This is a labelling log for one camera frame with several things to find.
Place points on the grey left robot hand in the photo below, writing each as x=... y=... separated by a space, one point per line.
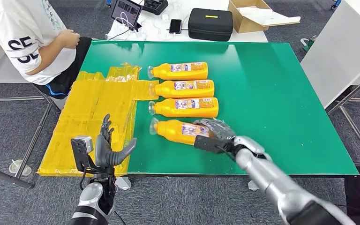
x=104 y=155

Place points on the black smartphone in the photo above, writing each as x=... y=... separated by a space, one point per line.
x=175 y=26

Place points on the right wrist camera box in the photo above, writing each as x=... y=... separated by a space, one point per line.
x=208 y=143

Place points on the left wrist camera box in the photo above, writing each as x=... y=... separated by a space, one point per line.
x=80 y=152

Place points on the yellow taped cardboard mat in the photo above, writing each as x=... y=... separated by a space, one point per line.
x=83 y=108

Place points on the brown cardboard box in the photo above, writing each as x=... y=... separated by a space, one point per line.
x=245 y=23

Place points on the white sheet in box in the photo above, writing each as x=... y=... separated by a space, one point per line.
x=267 y=15

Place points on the metal table frame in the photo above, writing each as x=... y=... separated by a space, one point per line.
x=354 y=90

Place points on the green and white object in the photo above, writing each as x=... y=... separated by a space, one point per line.
x=307 y=46

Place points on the blue caster wheel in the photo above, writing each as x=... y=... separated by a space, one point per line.
x=336 y=3

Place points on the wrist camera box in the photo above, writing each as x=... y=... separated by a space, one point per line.
x=208 y=143
x=80 y=152

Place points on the clear plastic cup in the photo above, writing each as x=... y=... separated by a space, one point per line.
x=20 y=168

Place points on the white table foot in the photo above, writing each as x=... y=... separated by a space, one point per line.
x=123 y=183
x=252 y=185

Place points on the black controller device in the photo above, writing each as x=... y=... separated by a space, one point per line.
x=155 y=6

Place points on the black zip case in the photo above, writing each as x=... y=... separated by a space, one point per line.
x=210 y=24

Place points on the orange detergent bottle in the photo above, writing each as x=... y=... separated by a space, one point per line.
x=164 y=72
x=167 y=90
x=170 y=132
x=167 y=109

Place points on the green table board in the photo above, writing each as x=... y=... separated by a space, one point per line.
x=260 y=93

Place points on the black tablet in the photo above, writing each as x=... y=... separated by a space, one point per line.
x=126 y=11

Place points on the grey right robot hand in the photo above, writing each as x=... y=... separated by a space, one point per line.
x=218 y=129

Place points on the white table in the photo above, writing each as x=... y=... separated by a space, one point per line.
x=251 y=36

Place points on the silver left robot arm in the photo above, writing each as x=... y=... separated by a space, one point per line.
x=90 y=198

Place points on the metal chair frame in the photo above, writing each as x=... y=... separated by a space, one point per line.
x=32 y=141

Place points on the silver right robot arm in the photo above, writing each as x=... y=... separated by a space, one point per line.
x=276 y=183

